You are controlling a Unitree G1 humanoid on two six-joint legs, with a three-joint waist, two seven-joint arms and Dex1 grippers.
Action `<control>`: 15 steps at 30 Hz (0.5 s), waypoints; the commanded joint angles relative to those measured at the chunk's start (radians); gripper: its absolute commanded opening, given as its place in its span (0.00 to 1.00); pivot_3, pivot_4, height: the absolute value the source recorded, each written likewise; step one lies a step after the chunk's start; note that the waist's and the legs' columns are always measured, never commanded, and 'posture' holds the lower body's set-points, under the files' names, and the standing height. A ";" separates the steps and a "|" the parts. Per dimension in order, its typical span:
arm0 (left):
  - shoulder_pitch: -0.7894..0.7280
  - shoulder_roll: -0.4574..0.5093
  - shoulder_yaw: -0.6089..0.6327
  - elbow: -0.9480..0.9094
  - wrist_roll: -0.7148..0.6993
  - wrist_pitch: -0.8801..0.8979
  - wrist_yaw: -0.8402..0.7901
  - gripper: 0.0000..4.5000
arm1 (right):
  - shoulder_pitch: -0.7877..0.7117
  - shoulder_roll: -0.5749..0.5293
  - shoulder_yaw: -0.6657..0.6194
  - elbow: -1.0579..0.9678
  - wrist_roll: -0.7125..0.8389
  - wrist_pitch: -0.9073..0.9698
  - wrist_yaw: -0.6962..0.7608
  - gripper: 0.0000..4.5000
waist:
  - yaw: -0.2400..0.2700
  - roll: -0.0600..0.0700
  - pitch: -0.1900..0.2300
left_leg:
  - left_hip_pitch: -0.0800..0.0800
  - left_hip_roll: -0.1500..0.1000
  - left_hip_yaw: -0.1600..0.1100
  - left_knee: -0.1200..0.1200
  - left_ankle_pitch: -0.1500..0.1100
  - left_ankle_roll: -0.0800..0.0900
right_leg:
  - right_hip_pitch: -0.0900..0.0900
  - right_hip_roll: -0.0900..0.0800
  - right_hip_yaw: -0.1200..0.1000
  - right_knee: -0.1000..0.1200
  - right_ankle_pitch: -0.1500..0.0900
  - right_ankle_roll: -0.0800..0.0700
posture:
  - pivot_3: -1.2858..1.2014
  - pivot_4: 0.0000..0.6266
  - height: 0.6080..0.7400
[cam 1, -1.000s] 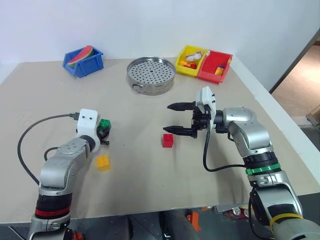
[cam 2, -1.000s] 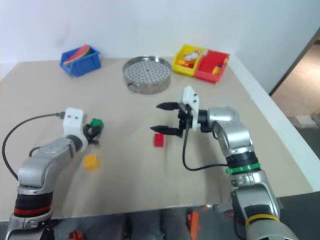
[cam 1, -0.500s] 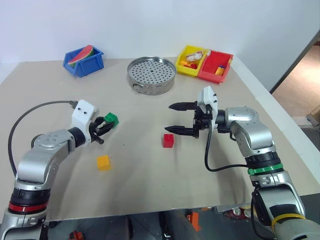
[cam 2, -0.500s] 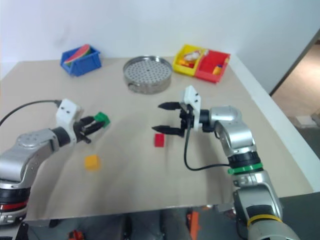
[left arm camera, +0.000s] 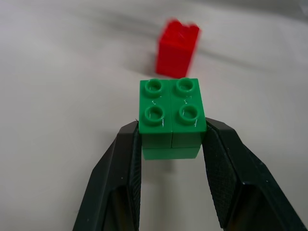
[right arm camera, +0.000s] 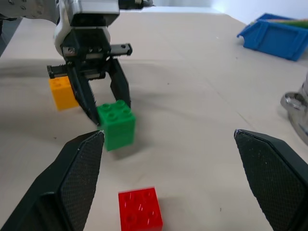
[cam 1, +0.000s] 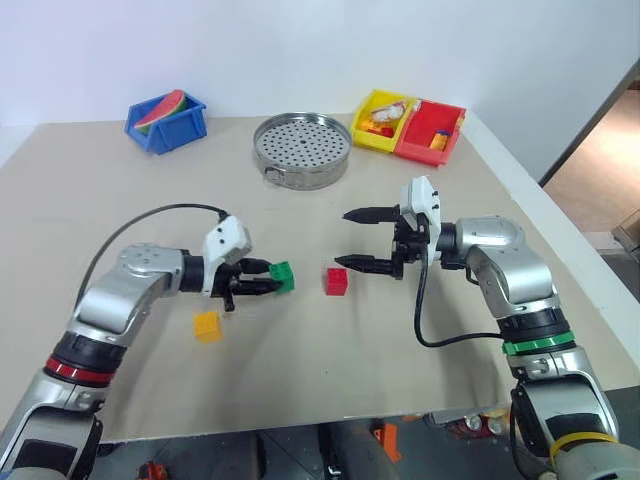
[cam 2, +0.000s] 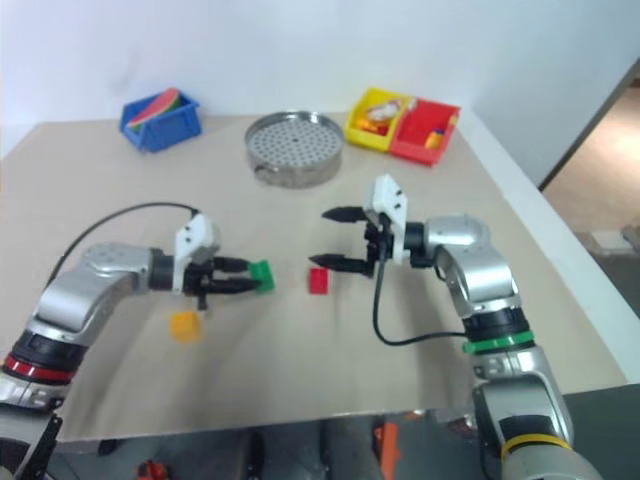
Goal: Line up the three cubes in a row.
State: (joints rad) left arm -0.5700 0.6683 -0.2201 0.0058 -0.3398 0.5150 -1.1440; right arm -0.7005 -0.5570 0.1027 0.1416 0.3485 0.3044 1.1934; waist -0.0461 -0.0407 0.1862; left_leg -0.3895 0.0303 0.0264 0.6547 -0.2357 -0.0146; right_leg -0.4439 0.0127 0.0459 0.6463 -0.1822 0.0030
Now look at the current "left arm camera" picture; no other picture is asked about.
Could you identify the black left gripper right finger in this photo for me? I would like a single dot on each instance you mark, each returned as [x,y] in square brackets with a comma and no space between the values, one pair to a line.
[243,178]

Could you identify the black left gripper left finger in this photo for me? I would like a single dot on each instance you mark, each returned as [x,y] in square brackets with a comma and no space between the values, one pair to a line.
[113,178]

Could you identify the green studded block cube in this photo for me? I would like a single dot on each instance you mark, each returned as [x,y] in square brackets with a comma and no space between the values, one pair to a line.
[172,113]

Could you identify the red studded block cube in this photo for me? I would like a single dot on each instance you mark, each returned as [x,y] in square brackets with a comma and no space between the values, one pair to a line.
[176,49]

